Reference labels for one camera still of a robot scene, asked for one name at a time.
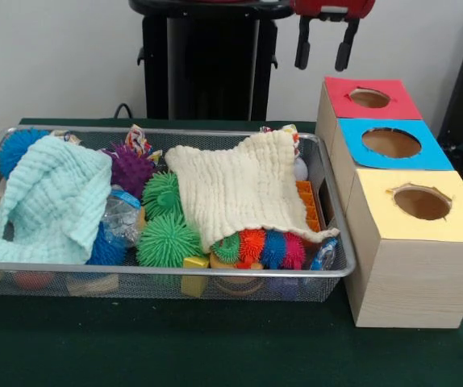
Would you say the colourful candy packet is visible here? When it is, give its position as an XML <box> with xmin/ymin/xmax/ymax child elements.
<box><xmin>123</xmin><ymin>123</ymin><xmax>163</xmax><ymax>164</ymax></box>

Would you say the wooden box with three holes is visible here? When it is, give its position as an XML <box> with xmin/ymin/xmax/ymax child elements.
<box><xmin>315</xmin><ymin>76</ymin><xmax>463</xmax><ymax>330</ymax></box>

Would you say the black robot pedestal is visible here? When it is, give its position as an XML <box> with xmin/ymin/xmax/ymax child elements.
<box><xmin>128</xmin><ymin>0</ymin><xmax>293</xmax><ymax>121</ymax></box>

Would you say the purple spiky ball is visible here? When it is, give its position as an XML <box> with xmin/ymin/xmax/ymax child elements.
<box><xmin>101</xmin><ymin>141</ymin><xmax>156</xmax><ymax>198</ymax></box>

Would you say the multicolour spiky caterpillar toy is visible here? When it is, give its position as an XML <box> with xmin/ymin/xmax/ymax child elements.
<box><xmin>211</xmin><ymin>228</ymin><xmax>307</xmax><ymax>270</ymax></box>

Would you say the green spiky ball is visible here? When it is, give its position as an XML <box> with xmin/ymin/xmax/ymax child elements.
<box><xmin>136</xmin><ymin>213</ymin><xmax>206</xmax><ymax>268</ymax></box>
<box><xmin>141</xmin><ymin>171</ymin><xmax>184</xmax><ymax>221</ymax></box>

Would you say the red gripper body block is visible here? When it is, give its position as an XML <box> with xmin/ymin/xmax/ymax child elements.
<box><xmin>290</xmin><ymin>0</ymin><xmax>377</xmax><ymax>23</ymax></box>

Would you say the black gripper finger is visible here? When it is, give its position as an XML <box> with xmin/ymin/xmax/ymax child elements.
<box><xmin>294</xmin><ymin>16</ymin><xmax>311</xmax><ymax>70</ymax></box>
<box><xmin>335</xmin><ymin>19</ymin><xmax>361</xmax><ymax>73</ymax></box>

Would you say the blue spiky ball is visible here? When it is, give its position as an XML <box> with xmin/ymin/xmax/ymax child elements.
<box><xmin>0</xmin><ymin>127</ymin><xmax>51</xmax><ymax>178</ymax></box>

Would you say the mint green cloth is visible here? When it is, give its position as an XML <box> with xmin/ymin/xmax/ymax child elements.
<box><xmin>0</xmin><ymin>135</ymin><xmax>114</xmax><ymax>265</ymax></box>

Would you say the shallow mesh bin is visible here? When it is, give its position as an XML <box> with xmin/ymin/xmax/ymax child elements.
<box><xmin>0</xmin><ymin>124</ymin><xmax>357</xmax><ymax>302</ymax></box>

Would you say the cream waffle cloth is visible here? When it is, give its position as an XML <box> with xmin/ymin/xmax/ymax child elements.
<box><xmin>164</xmin><ymin>131</ymin><xmax>340</xmax><ymax>255</ymax></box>

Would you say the yellow wooden block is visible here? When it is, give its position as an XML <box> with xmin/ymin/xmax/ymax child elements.
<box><xmin>181</xmin><ymin>256</ymin><xmax>211</xmax><ymax>298</ymax></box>

